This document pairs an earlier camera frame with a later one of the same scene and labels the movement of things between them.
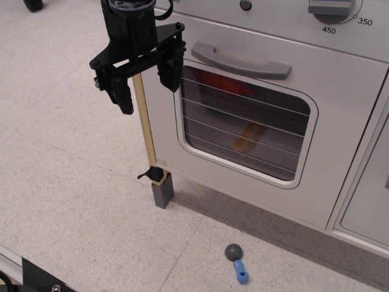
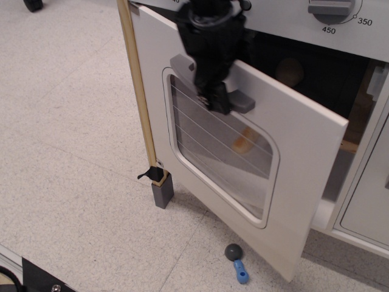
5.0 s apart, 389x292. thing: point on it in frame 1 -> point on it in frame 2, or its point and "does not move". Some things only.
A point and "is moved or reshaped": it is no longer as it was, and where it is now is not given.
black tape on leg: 154,173 does not move
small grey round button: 245,5 does not move
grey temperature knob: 331,12 does not move
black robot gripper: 135,44 -> 213,32
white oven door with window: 277,124 is moved or reshaped
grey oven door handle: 239,62 -> 183,66
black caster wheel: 34,5 does not move
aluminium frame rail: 11,266 does not move
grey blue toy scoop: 233,252 does not move
